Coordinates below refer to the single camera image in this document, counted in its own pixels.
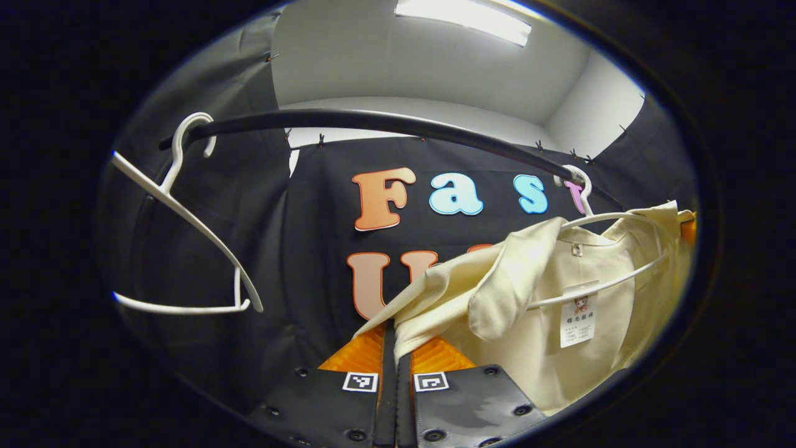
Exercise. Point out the ceiling light panel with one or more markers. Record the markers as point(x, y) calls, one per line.
point(466, 15)

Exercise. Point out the empty white hanger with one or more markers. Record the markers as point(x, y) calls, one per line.
point(177, 149)

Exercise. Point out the white hanger holding shirt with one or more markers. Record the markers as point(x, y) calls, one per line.
point(586, 200)

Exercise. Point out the cream button-up shirt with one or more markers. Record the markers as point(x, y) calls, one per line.
point(516, 298)

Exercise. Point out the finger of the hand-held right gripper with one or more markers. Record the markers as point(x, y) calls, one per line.
point(688, 230)

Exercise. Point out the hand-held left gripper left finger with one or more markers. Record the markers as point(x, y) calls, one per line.
point(387, 404)

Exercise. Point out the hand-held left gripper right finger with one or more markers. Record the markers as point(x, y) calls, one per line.
point(404, 410)

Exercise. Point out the black clothes rack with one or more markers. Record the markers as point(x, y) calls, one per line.
point(373, 119)

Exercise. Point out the black backdrop cloth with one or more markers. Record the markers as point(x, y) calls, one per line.
point(261, 249)

